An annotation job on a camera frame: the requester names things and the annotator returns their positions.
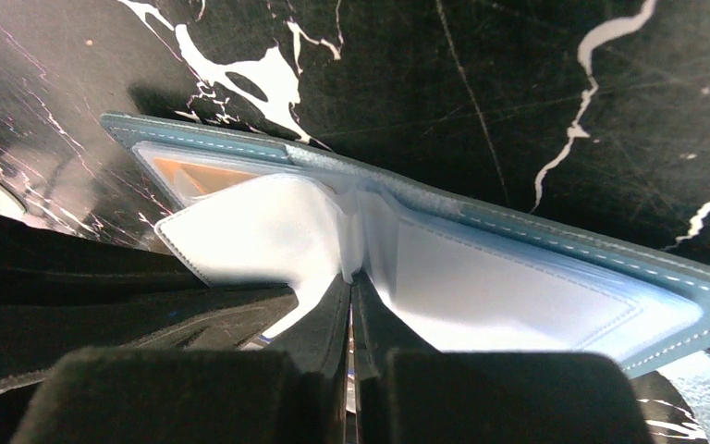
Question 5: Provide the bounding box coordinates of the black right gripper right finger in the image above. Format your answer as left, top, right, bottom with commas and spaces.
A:
350, 273, 652, 443

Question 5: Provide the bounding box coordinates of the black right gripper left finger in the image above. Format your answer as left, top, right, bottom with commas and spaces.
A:
13, 277, 351, 443

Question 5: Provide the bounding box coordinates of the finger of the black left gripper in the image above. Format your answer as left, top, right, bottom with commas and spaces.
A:
0, 216, 298, 395

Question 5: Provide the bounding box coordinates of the orange gold card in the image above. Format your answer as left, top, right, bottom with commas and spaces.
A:
152, 157, 259, 198

